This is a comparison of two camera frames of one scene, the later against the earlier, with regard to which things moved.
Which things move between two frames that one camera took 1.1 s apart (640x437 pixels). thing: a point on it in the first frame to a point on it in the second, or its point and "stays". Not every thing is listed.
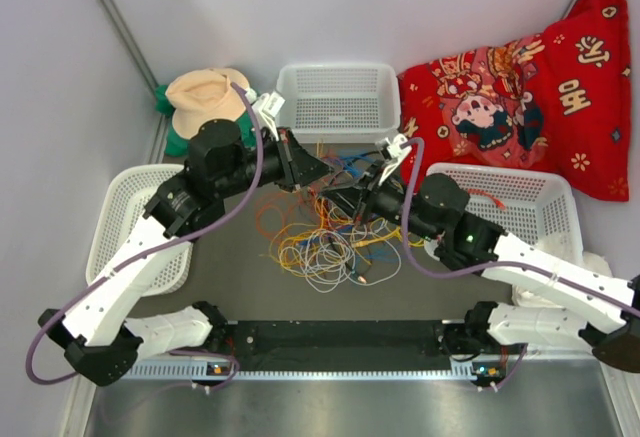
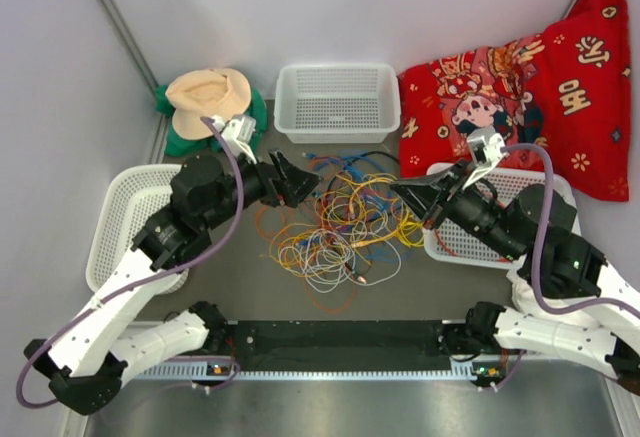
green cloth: (179, 146) stays
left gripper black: (299, 166) to (290, 192)
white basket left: (123, 199) stays
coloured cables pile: (305, 206) to (305, 283)
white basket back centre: (339, 102) stays
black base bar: (340, 345) stays
